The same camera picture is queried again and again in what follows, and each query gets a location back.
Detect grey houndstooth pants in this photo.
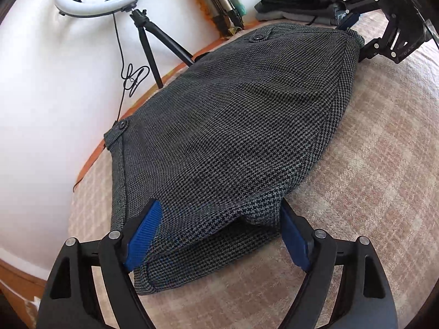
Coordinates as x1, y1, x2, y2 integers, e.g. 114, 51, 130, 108
104, 22, 364, 295

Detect folded blue jeans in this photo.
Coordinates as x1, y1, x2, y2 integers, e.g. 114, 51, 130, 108
254, 2, 346, 26

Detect wooden door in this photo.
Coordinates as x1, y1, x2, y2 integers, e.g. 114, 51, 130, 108
0, 260, 46, 328

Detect folded silver tripod stand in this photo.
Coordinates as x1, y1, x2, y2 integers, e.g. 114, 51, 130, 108
204, 0, 244, 36

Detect black mini tripod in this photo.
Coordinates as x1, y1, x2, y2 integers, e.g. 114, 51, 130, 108
130, 9, 194, 88

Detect black ring light cable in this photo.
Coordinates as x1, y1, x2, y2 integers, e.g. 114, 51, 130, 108
72, 0, 152, 192

